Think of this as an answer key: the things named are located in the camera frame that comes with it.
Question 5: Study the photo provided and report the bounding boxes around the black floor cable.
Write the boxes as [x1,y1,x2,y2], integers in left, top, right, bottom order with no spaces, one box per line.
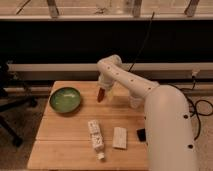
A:
[169,74,213,142]

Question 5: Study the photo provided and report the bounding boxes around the white rectangular block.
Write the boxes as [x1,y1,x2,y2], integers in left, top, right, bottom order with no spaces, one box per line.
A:
[112,127,127,149]

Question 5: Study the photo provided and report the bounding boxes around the white patterned bottle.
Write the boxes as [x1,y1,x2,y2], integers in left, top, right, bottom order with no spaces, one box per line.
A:
[88,120,105,160]

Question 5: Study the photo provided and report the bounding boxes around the black hanging cable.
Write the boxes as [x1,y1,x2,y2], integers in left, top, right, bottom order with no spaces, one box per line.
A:
[126,11,156,73]

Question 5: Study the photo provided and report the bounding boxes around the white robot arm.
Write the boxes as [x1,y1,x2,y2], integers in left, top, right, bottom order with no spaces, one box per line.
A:
[97,55,199,171]

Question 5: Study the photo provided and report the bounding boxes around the black office chair base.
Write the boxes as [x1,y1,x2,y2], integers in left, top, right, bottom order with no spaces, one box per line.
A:
[0,61,37,147]

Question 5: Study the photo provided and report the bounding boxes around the green ceramic bowl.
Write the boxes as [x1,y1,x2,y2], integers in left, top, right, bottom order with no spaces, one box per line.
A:
[49,87,82,113]

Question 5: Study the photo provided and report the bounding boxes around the black smartphone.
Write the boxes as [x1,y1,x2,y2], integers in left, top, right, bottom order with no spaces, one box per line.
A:
[137,129,146,142]

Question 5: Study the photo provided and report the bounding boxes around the red pepper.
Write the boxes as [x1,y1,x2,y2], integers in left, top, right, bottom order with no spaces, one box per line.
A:
[97,88,105,102]

